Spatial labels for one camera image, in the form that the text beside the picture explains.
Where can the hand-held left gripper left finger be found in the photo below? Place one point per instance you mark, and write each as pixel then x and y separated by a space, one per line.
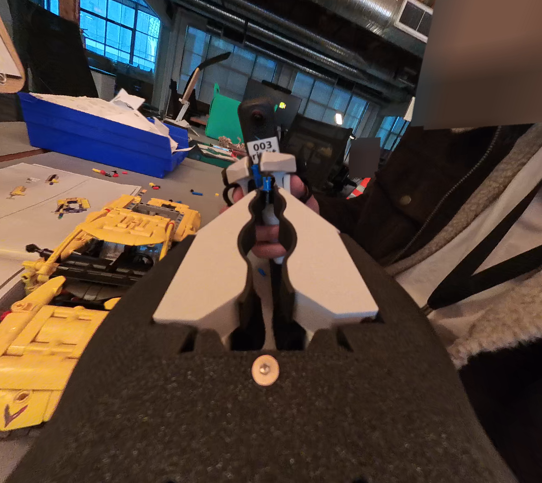
pixel 199 279

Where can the blue plastic bin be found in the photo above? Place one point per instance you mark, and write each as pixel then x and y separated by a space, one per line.
pixel 93 144

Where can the wooden document stand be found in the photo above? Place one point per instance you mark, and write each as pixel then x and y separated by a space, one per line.
pixel 12 87

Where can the small wooden model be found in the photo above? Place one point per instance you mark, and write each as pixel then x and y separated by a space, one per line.
pixel 230 143

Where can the scattered small brick pins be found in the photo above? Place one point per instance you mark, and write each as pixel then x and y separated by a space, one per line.
pixel 111 173

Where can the printed instruction sheet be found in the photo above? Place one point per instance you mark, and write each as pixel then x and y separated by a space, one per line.
pixel 6 59

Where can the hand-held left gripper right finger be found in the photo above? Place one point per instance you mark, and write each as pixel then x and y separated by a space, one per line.
pixel 334 275

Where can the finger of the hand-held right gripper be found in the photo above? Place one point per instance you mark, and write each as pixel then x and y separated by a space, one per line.
pixel 279 163
pixel 241 171

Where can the white printed paper bags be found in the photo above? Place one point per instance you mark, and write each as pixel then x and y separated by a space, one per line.
pixel 84 106

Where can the person's white shirt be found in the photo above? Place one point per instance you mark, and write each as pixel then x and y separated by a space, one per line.
pixel 423 279

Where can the person's right hand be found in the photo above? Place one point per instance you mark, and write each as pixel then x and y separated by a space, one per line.
pixel 266 243

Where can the yellow toy brick car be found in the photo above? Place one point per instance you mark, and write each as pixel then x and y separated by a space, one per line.
pixel 42 343

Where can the instruction booklet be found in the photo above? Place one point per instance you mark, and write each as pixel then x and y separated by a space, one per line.
pixel 63 195

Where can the grey desk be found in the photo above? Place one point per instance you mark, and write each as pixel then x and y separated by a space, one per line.
pixel 178 186

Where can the black monitor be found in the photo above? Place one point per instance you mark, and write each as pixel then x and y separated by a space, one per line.
pixel 288 110

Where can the black mesh office chair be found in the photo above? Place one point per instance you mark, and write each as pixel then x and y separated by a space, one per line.
pixel 317 148

